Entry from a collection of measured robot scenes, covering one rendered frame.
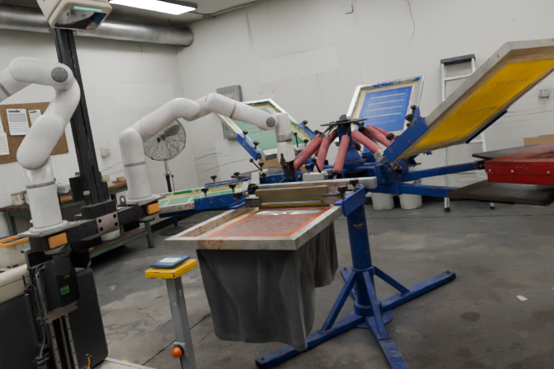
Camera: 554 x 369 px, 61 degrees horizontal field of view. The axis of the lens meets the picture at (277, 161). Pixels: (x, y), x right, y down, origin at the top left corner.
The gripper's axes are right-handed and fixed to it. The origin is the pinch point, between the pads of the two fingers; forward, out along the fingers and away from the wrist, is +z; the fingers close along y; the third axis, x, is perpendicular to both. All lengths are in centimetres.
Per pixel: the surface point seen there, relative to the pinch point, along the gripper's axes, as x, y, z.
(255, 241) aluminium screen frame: 13, 60, 15
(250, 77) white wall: -252, -414, -84
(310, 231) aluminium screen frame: 29, 47, 16
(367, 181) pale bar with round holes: 30.5, -21.5, 11.4
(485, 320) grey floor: 69, -91, 115
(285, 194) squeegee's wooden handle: -3.0, 2.0, 10.6
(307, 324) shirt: 19, 43, 54
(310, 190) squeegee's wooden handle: 10.3, 1.9, 9.4
